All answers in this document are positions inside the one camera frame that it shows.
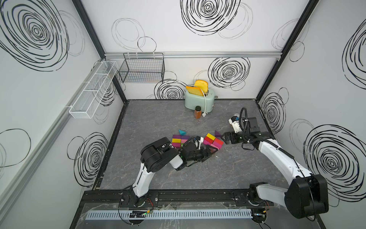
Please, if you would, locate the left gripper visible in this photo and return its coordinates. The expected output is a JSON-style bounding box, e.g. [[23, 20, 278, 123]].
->
[[184, 145, 216, 163]]

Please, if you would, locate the red block front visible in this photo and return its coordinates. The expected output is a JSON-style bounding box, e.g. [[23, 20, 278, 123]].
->
[[214, 138, 224, 146]]

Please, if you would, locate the red block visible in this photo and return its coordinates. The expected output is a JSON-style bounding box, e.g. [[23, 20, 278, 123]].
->
[[214, 138, 224, 146], [204, 137, 214, 144]]

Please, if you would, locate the purple triangle block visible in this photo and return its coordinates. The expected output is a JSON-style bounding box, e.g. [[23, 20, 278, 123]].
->
[[214, 131, 222, 138]]

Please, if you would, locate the magenta block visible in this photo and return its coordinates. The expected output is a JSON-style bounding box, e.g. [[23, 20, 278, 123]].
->
[[213, 142, 222, 149], [203, 139, 211, 145], [172, 143, 181, 148]]

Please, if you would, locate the yellow block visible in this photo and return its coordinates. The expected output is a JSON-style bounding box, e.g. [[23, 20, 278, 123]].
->
[[172, 138, 181, 143], [206, 133, 216, 140]]

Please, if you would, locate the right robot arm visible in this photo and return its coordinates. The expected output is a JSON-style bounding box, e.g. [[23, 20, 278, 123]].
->
[[221, 107, 329, 219]]

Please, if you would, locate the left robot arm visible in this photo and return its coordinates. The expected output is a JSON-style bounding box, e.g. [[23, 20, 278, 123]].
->
[[131, 136, 219, 202]]

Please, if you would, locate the brown spice bottle black cap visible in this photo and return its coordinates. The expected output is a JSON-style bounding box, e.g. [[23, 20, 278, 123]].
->
[[194, 106, 202, 119]]

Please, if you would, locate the mint green toaster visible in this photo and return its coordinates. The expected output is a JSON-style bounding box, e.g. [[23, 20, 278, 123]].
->
[[185, 89, 215, 113]]

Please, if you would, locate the front toast slice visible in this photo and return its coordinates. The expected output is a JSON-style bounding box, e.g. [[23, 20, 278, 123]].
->
[[186, 86, 205, 96]]

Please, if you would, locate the toast slice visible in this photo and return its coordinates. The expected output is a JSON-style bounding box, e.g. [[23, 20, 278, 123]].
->
[[194, 80, 209, 94], [186, 86, 205, 96]]

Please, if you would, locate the rear toast slice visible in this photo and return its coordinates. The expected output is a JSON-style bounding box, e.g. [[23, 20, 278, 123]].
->
[[194, 80, 209, 94]]

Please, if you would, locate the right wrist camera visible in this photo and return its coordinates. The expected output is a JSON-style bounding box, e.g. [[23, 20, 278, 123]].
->
[[229, 115, 243, 133]]

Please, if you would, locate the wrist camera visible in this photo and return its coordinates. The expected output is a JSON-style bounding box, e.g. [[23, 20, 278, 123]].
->
[[229, 115, 243, 133], [195, 136, 204, 149]]

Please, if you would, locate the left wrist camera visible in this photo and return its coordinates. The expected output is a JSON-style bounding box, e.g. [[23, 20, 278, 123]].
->
[[195, 136, 204, 149]]

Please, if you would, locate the white toaster power cable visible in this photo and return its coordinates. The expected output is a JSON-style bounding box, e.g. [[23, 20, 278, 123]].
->
[[199, 87, 208, 118]]

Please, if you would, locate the black mounting rail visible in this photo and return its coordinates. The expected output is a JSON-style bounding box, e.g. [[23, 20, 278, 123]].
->
[[80, 189, 275, 208]]

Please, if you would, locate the grey slotted cable duct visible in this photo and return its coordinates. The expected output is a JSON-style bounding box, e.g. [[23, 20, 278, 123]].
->
[[85, 209, 253, 220]]

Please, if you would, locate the black wire basket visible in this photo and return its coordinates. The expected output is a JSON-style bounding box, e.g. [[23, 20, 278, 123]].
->
[[119, 52, 165, 84]]

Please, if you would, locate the white wire shelf basket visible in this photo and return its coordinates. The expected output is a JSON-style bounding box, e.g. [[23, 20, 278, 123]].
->
[[69, 61, 118, 119]]

